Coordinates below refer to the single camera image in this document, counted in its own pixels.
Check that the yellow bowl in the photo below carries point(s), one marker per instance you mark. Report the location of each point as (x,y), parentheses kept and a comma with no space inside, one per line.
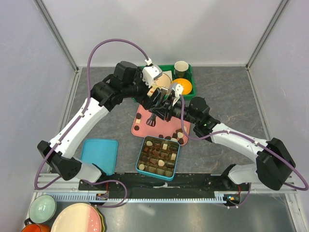
(186,84)

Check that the pink white plate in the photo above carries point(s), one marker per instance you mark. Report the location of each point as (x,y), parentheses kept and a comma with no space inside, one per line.
(78,217)

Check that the orange red mug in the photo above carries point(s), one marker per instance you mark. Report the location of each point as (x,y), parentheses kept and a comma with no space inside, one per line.
(34,227)

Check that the slotted cable duct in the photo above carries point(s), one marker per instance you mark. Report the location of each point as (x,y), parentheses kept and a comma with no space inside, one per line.
(95,198)

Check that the blue tin lid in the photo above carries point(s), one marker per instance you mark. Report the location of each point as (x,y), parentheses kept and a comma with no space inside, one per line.
(101,152)

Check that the metal tongs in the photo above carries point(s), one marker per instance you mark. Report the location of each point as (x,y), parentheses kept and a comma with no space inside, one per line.
(158,97)

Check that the pale green bowl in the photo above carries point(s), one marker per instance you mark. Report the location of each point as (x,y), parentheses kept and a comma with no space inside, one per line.
(42,209)

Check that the dark swirl rosette chocolate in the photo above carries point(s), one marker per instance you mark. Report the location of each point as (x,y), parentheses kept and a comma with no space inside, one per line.
(136,128)

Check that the aluminium frame rail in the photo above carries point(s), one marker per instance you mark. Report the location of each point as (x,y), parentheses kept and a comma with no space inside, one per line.
(55,32)

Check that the blue chocolate tin box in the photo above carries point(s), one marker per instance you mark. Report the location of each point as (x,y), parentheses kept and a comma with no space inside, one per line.
(157,159)

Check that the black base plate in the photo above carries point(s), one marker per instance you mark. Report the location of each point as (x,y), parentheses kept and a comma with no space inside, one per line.
(195,181)

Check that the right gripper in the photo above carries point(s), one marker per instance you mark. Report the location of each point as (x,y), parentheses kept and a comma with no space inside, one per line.
(169,111)

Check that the green plastic crate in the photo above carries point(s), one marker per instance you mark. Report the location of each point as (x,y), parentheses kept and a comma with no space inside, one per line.
(169,70)

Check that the white rectangular chocolate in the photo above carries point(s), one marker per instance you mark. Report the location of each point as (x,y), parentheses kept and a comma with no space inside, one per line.
(165,146)

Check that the brown plastic chocolate insert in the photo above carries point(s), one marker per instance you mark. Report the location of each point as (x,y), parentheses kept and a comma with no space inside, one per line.
(157,158)

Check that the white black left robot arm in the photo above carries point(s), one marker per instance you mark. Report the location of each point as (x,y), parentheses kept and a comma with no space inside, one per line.
(127,81)

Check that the pink chocolate tray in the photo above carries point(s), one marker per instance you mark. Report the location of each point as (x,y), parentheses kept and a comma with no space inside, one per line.
(161,129)

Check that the decorated ceramic plate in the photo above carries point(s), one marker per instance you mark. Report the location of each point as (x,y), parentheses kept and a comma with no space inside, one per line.
(163,81)

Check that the green mug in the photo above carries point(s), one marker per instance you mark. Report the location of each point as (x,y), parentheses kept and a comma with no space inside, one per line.
(181,70)

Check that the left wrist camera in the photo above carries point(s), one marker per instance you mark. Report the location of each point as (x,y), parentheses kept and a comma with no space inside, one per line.
(150,74)

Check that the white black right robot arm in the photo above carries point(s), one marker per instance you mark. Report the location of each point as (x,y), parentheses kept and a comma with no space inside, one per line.
(271,164)

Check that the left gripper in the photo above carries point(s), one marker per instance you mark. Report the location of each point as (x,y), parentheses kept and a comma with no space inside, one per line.
(146,101)

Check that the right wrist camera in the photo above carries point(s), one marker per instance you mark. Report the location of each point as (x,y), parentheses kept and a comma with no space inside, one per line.
(177,88)

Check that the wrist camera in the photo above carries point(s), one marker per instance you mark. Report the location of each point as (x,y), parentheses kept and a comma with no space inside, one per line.
(177,88)
(150,74)

